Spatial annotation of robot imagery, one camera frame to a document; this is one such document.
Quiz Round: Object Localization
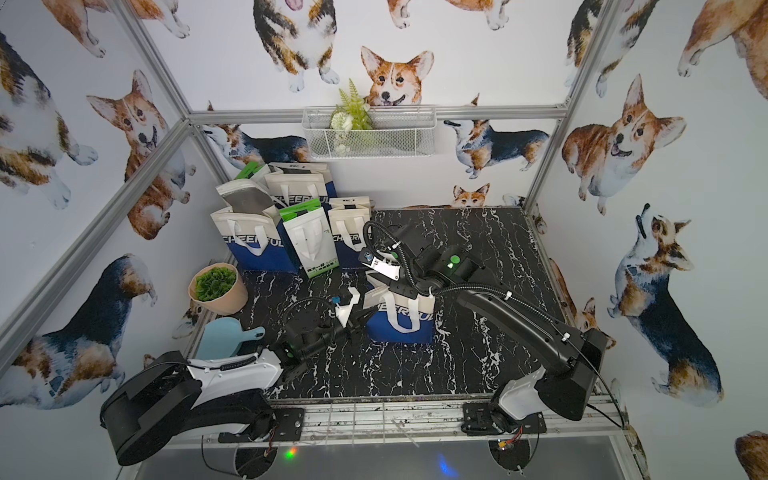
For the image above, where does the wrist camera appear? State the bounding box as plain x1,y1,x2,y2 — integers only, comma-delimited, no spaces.
358,247,401,281
331,287,361,328

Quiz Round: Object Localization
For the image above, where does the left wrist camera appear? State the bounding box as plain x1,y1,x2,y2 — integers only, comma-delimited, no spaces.
331,287,361,328

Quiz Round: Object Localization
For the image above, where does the green white bag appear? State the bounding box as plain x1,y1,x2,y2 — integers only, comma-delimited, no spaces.
279,199,339,279
235,162,271,183

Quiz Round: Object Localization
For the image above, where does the fern and white flower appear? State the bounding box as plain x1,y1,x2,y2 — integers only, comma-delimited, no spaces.
330,80,374,156

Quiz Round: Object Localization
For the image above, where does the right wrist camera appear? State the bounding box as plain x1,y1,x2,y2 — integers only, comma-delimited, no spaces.
358,247,401,281

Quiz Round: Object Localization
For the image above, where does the potted green plant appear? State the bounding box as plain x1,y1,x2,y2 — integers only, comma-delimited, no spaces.
188,263,249,316

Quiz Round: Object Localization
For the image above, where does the white wire basket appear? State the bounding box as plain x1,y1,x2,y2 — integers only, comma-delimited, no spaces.
301,106,437,160

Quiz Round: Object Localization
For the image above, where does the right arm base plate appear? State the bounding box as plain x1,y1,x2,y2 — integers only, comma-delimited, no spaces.
460,402,547,436

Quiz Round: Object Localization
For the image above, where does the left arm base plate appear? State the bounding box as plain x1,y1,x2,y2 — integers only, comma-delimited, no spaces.
218,408,305,444

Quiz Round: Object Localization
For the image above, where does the blue white bag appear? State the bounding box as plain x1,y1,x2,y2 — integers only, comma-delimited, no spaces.
264,163,337,206

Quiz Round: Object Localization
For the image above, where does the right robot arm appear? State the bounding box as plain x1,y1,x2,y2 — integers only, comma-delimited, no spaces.
382,229,608,435

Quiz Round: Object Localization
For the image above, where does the light blue cutting board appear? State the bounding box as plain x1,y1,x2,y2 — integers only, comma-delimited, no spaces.
194,317,266,361

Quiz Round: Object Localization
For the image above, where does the aluminium front rail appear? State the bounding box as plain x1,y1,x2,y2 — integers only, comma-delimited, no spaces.
128,392,628,451

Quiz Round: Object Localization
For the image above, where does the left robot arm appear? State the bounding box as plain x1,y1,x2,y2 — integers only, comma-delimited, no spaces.
99,307,376,466

